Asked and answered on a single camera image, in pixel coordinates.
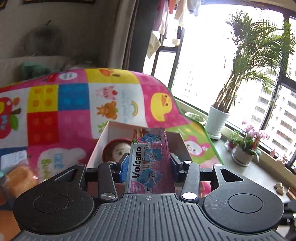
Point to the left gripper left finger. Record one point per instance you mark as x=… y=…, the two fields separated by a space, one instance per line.
x=110 y=173

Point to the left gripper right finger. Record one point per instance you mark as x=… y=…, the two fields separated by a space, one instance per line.
x=188 y=174

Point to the crochet doll red hat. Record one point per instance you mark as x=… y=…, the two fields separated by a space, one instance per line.
x=115 y=149

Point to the pink Volcano snack box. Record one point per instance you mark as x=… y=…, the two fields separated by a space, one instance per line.
x=149 y=169

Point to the packaged round orange bread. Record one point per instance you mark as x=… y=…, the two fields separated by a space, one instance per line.
x=16 y=180

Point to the blue white snack packet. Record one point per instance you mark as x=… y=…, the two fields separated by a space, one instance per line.
x=10 y=161

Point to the pink cardboard box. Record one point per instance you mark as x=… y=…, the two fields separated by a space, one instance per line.
x=115 y=131

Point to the pink small plant pot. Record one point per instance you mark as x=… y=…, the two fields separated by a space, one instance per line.
x=196 y=117

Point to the small red potted plant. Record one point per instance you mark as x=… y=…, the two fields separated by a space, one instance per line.
x=234 y=139

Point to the white plant pot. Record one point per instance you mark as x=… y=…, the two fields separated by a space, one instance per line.
x=215 y=122

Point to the pink flowering potted plant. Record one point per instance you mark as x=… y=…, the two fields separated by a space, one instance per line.
x=247 y=149

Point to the colourful cartoon play mat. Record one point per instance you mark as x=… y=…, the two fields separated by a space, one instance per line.
x=59 y=118

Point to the small figurines on sill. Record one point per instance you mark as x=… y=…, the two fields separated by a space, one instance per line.
x=279 y=188

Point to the black metal rack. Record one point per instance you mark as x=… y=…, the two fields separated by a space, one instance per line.
x=167 y=58

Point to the teal cloth on headboard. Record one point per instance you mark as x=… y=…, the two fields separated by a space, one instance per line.
x=31 y=70

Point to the hanging cream cloth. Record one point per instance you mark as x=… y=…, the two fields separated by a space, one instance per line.
x=153 y=46

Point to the beige bed headboard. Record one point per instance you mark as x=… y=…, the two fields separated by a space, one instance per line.
x=19 y=69

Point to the tall green palm plant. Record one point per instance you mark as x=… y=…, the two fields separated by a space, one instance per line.
x=259 y=44

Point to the dark curtain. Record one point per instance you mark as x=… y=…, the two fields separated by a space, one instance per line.
x=130 y=34

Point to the hanging laundry clothes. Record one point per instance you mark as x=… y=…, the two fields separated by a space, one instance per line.
x=171 y=14

